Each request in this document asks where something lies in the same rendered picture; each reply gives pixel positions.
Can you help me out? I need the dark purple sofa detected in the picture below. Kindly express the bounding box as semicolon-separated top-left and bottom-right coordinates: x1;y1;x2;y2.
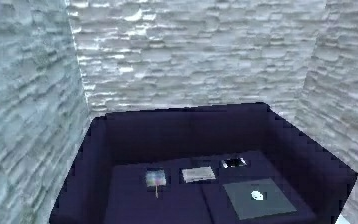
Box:
48;102;358;224

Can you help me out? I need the multicoloured book with stick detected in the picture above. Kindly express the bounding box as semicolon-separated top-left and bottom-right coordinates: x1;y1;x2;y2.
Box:
145;169;168;199

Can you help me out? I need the black phone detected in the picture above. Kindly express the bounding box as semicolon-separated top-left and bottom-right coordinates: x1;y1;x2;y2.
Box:
221;157;248;169

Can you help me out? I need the grey closed laptop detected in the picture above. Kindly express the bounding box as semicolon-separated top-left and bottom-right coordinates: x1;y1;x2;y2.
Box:
222;177;298;221

